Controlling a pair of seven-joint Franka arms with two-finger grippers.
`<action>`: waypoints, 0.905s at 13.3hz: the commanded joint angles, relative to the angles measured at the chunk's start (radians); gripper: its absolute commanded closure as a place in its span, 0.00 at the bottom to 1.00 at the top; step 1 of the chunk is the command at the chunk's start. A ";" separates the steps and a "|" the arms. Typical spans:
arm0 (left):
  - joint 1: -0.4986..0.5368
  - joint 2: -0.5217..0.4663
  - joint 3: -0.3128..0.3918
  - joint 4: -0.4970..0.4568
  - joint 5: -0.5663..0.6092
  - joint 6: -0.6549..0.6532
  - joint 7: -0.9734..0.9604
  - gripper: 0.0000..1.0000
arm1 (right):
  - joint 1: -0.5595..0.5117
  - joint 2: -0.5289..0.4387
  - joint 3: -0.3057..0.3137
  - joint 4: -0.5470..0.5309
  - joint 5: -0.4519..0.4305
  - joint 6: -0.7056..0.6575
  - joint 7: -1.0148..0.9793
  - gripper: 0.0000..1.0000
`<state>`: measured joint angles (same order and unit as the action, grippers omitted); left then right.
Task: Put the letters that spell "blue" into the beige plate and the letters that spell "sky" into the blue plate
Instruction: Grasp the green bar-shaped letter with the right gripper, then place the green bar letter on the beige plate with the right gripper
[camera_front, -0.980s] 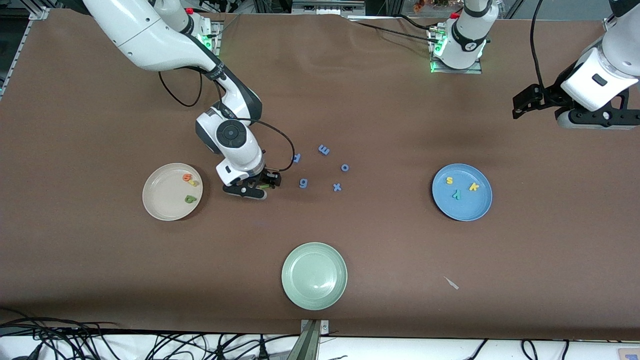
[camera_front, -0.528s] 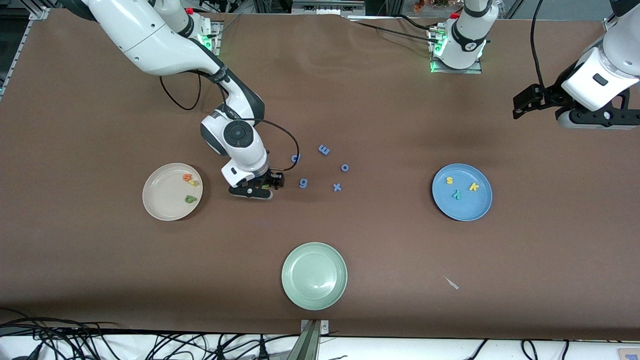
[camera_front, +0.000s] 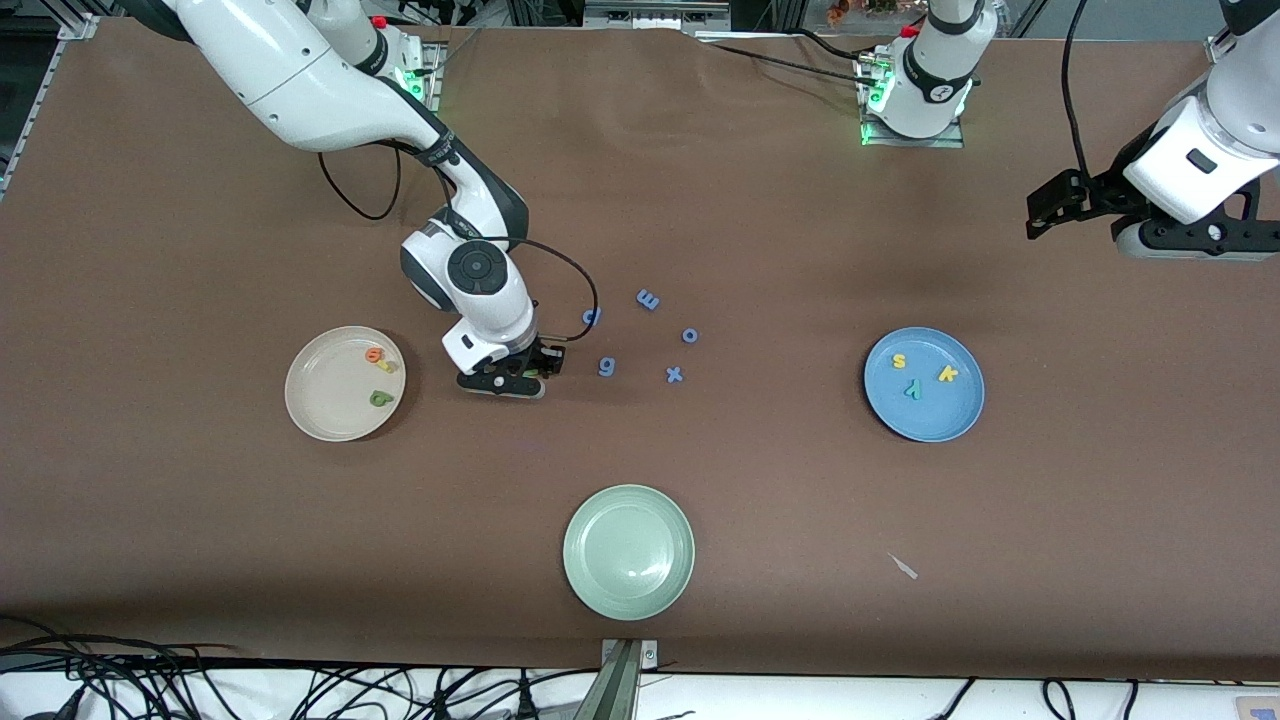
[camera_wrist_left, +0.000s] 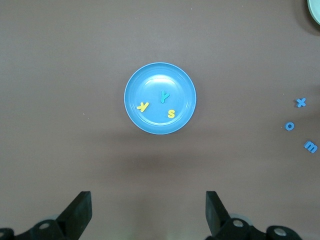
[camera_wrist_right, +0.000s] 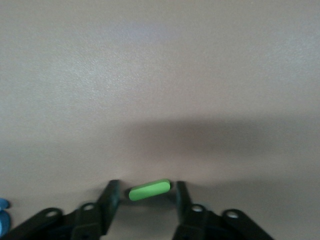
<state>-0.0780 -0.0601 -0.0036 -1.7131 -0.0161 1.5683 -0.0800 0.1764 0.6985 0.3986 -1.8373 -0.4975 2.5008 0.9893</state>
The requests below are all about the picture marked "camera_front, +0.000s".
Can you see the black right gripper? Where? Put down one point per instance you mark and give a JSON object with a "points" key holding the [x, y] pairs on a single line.
{"points": [[545, 352]]}

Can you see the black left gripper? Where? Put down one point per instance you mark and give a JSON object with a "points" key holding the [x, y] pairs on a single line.
{"points": [[1101, 191]]}

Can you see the green foam letter p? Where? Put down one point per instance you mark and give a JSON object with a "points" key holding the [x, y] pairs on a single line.
{"points": [[381, 399]]}

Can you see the yellow foam letter k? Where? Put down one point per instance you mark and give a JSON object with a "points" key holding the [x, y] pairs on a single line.
{"points": [[947, 374]]}

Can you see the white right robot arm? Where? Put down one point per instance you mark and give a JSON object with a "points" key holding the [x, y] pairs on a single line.
{"points": [[300, 70]]}

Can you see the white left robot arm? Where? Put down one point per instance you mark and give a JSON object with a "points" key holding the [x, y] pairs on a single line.
{"points": [[935, 80]]}

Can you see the blue foam letter m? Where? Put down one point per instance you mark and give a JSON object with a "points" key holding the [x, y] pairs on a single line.
{"points": [[648, 299]]}

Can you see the beige brown plate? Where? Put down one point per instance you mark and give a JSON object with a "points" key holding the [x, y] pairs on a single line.
{"points": [[335, 400]]}

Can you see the pale green plate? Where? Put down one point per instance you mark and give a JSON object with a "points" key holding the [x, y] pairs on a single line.
{"points": [[628, 552]]}

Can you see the brown paper table cover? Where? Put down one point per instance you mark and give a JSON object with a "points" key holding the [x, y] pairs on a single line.
{"points": [[700, 200]]}

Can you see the blue plate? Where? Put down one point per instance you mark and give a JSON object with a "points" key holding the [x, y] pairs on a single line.
{"points": [[924, 410]]}

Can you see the small orange object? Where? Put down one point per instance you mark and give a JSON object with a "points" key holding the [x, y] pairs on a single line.
{"points": [[838, 12]]}

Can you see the small white paper scrap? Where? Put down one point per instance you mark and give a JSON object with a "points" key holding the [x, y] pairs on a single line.
{"points": [[905, 568]]}

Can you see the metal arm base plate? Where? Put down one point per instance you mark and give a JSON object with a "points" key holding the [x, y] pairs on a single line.
{"points": [[432, 90], [950, 142]]}

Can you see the aluminium corner rail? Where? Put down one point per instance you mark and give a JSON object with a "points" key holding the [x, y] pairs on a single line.
{"points": [[40, 90], [1218, 52]]}

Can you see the grey metal table bracket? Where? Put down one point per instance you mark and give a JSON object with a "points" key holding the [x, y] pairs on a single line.
{"points": [[622, 680]]}

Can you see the aluminium frame rail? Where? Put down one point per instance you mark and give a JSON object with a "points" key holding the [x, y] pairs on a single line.
{"points": [[655, 15]]}

